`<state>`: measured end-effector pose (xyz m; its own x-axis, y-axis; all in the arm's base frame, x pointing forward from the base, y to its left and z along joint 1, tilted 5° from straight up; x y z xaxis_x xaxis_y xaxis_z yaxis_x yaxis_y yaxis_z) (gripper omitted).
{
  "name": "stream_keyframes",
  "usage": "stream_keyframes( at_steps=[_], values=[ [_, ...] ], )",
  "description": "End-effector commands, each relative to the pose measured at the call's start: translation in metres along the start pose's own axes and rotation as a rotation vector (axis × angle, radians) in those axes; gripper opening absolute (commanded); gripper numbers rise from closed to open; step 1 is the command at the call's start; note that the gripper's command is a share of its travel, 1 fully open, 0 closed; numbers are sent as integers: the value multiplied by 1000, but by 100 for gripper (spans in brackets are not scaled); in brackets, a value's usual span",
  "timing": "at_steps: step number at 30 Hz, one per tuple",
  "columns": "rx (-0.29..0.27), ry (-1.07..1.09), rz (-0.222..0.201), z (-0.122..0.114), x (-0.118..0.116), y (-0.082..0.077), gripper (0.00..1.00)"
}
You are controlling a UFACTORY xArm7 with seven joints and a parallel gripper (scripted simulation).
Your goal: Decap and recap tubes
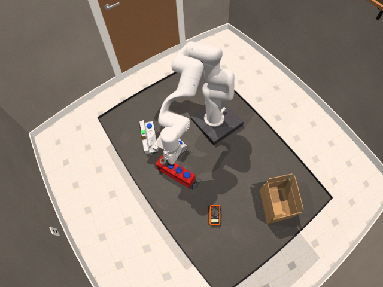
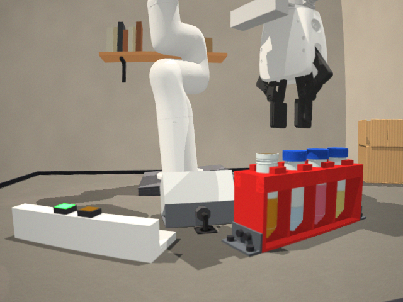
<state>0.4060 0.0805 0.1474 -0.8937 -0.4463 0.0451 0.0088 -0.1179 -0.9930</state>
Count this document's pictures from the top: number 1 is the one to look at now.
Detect red tube rack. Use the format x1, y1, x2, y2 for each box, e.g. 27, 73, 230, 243
156, 156, 195, 188

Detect brown cardboard box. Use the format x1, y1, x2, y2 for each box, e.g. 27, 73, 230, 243
260, 174, 303, 224

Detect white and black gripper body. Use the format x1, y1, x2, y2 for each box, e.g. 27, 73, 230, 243
163, 142, 182, 165

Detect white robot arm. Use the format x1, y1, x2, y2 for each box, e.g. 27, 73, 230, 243
152, 42, 235, 155

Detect black pocket multimeter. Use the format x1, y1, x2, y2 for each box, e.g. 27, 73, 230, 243
209, 205, 220, 225

